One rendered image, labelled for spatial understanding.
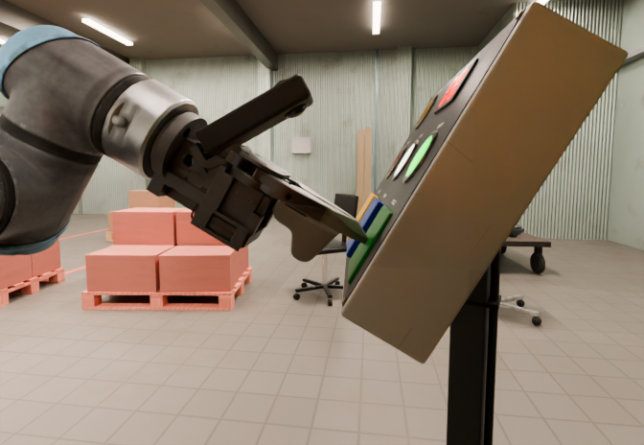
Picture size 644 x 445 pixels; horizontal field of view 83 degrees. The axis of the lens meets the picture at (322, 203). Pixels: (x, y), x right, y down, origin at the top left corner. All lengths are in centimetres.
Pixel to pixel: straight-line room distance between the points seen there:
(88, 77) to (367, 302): 31
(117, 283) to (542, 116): 320
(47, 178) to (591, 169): 716
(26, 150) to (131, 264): 283
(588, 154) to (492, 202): 696
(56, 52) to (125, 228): 328
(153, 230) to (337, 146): 567
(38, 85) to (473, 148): 38
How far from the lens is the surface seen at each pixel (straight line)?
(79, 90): 40
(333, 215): 33
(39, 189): 43
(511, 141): 31
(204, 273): 304
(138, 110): 37
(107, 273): 334
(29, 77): 43
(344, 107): 856
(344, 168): 843
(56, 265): 442
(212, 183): 35
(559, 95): 33
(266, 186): 32
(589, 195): 728
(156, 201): 642
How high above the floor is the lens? 107
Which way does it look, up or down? 5 degrees down
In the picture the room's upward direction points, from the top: straight up
